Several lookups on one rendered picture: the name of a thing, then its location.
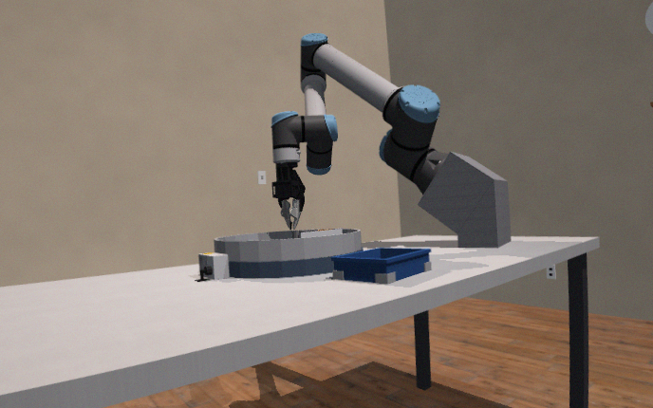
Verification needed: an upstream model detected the blue crate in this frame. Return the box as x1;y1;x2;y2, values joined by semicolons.
331;248;432;285

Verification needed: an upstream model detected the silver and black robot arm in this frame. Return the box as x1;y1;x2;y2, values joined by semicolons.
271;33;448;194

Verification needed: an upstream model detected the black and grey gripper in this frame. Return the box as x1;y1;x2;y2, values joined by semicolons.
272;162;305;230

